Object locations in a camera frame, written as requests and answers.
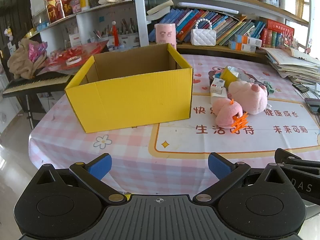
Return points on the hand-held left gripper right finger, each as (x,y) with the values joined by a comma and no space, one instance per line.
(219,165)

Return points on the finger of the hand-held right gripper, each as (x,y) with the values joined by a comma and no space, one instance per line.
(283,155)

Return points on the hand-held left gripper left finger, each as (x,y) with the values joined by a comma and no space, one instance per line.
(101,167)

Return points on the orange hair claw clip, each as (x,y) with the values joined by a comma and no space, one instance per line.
(240,124)

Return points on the small pink plush toy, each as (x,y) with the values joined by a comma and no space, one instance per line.
(226,112)

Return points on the large pink plush pig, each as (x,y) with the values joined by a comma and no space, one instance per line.
(247,97)

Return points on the plain white box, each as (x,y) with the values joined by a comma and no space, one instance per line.
(218,97)

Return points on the teal plastic clip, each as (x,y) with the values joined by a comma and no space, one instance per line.
(268,86)

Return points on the yellow cardboard box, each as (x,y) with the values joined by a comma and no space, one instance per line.
(130,100)

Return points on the small white red-label box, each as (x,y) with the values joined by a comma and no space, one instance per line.
(217,85)

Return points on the yellow tape roll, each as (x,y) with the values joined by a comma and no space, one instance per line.
(226,76)

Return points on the pink checked printed tablecloth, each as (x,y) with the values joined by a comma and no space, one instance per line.
(175,140)

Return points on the black phone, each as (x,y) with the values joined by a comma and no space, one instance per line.
(300,87)

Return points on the stack of papers and notebooks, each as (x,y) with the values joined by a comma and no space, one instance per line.
(292,65)

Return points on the black keyboard stand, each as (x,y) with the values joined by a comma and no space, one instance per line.
(29,110)

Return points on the electric piano keyboard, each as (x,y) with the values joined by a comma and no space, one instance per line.
(35,82)

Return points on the white red tape roll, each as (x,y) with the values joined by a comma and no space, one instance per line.
(73,60)

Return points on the red printed paper sheet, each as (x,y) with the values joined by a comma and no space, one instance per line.
(87,50)

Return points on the red thick book set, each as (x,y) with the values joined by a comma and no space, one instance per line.
(276,33)

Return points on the white red shelf box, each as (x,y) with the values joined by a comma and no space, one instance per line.
(75,40)

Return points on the white pen holder box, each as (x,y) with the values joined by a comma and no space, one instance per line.
(128,38)

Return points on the beige crumpled cloth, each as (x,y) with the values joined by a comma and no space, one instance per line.
(21,62)

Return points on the pink foil wrapping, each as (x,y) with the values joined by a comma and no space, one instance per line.
(37,51)

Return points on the red slim doll ornament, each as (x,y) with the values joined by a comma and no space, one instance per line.
(115,33)

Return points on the long row of slanted books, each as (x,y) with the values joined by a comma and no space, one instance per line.
(225,27)

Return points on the pink cylinder container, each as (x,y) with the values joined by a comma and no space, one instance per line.
(165,36)

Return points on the white wooden bookshelf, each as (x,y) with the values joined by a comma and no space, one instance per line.
(138,17)

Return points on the white rolled paper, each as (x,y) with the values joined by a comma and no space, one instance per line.
(207,7)

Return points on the pink small gift box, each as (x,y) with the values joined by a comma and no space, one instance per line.
(76,6)

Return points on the white bottle yellow label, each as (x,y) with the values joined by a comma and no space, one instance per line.
(84,0)

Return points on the red festive gift bag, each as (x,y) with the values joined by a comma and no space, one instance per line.
(56,5)

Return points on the small hanging wall plush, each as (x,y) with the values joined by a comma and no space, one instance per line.
(8,33)

